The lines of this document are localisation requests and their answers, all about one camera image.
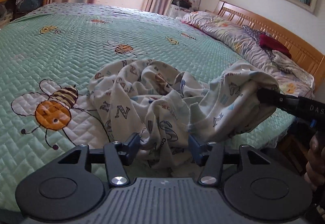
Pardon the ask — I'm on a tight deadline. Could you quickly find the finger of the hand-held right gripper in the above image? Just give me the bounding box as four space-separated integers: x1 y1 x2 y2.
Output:
256 88 298 110

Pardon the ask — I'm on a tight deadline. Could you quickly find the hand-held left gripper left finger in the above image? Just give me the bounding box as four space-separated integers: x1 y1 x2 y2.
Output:
58 133 141 187

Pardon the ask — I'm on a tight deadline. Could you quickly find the blue bag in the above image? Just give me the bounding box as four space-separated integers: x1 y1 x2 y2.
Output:
16 0 45 12

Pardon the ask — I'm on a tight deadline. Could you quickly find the floral duvet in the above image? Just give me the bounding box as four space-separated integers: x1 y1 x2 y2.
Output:
181 11 315 95

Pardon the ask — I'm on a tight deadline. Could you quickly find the white cardboard box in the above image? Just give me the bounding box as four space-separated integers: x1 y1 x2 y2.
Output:
169 4 188 19

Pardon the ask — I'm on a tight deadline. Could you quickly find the white letter-print garment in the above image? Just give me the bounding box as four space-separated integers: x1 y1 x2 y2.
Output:
88 59 281 169

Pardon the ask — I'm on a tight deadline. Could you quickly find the green quilted bee bedspread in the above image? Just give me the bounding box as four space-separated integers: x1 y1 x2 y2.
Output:
0 2 297 214

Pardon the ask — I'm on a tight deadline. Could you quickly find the person's right hand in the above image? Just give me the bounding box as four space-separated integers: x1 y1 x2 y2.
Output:
306 131 325 186

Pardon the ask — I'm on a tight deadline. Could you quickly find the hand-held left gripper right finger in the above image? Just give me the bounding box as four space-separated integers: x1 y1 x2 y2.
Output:
188 134 271 186

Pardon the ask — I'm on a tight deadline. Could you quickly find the red cushion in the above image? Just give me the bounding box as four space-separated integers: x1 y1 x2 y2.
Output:
259 34 292 59

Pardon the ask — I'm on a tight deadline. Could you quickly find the wooden headboard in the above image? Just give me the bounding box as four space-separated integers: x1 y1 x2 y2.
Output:
212 0 325 82

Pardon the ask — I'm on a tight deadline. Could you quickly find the dark patterned cloth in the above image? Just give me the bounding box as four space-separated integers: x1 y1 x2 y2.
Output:
242 25 265 44

